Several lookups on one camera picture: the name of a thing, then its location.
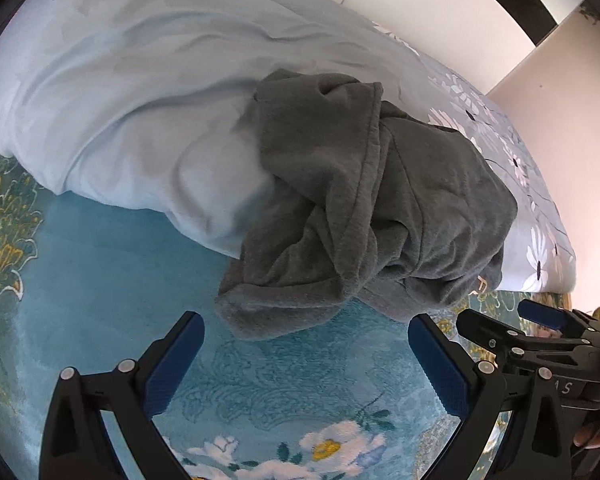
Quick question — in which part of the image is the grey garment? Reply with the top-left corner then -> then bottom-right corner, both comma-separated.
216,67 -> 520,343

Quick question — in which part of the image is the person's right hand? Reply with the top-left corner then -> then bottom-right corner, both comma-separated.
572,417 -> 600,449

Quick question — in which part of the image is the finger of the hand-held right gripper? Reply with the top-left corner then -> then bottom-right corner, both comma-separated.
518,300 -> 600,337
456,308 -> 589,374

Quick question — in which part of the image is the white glossy wardrobe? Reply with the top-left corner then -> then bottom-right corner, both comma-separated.
300,0 -> 537,95

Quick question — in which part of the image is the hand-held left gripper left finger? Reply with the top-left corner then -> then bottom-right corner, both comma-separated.
38,311 -> 205,480

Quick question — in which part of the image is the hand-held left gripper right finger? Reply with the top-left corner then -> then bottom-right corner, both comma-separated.
408,312 -> 576,480

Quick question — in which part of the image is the light blue floral duvet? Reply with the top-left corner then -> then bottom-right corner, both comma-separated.
0,0 -> 578,293

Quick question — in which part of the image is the teal floral blanket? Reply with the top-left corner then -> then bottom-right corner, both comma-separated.
0,137 -> 600,480

